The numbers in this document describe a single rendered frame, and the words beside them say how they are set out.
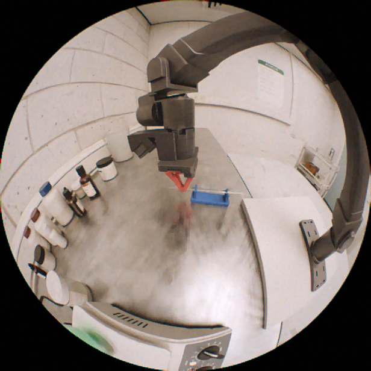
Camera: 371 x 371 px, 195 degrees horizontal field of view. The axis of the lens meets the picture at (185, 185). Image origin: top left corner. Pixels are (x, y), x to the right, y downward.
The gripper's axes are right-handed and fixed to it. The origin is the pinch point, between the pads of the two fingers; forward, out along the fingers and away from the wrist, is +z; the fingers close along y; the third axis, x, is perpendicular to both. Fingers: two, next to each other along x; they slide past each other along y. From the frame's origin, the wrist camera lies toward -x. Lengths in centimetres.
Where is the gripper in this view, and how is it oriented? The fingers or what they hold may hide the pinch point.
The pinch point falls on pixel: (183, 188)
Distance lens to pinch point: 27.2
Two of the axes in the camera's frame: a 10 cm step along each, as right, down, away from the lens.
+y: -1.9, 6.3, -7.6
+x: 9.8, 0.9, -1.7
